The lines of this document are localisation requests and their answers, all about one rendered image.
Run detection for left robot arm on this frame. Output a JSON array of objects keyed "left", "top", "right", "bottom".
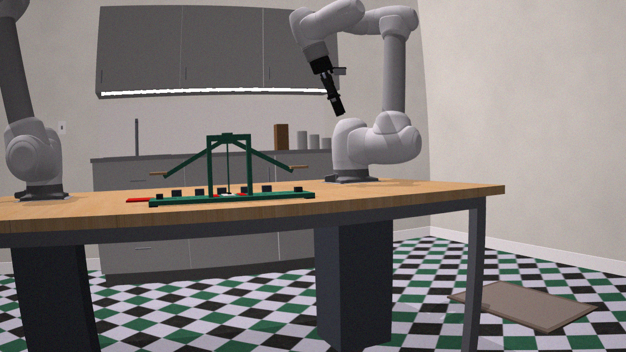
[{"left": 289, "top": 0, "right": 422, "bottom": 183}]

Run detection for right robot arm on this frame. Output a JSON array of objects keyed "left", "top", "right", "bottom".
[{"left": 0, "top": 0, "right": 69, "bottom": 201}]

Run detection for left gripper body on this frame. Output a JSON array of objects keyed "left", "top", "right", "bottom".
[{"left": 309, "top": 56, "right": 333, "bottom": 75}]

